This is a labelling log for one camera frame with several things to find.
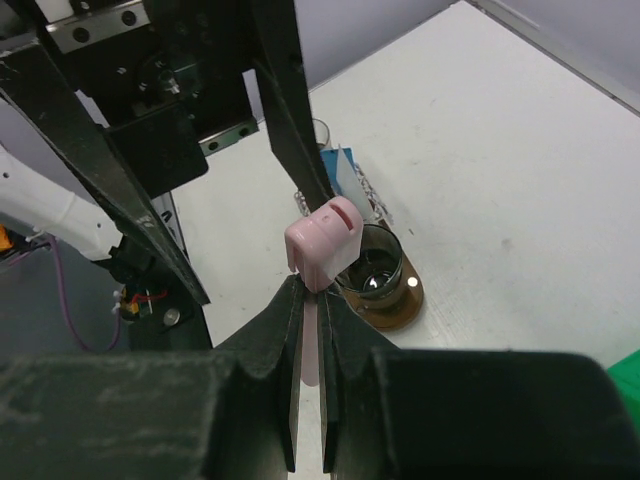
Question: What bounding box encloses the black cylindrical cup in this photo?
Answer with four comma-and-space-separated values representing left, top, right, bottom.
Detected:
336, 224, 403, 313

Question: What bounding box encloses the clear plastic cup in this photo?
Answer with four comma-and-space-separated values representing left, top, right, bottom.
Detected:
312, 118, 331, 150

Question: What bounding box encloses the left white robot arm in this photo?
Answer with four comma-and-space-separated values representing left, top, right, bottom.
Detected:
1, 1, 333, 305

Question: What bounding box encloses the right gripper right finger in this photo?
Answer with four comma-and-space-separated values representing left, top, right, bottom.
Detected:
318, 291, 639, 479

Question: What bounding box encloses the clear acrylic organizer box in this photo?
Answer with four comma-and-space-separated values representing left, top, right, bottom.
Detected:
293, 163, 394, 225

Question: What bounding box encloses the brown oval wooden tray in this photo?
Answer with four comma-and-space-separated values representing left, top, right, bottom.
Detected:
345, 248, 425, 331

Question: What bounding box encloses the pink toothbrush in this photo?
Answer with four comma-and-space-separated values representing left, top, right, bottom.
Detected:
284, 196, 364, 387

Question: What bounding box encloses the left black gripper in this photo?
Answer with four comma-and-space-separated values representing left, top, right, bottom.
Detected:
1, 1, 334, 305

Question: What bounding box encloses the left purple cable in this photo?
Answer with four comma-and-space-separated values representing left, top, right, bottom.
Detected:
9, 234, 124, 354

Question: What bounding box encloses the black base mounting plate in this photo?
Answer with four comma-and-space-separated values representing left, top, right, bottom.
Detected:
99, 212, 213, 351

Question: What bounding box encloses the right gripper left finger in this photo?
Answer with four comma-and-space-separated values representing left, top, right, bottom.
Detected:
1, 275, 305, 479

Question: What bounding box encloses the green plastic divided bin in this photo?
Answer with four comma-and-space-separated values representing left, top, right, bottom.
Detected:
608, 350, 640, 402

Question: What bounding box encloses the blue white toothpaste tube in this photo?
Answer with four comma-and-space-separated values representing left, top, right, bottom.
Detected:
320, 147, 358, 195

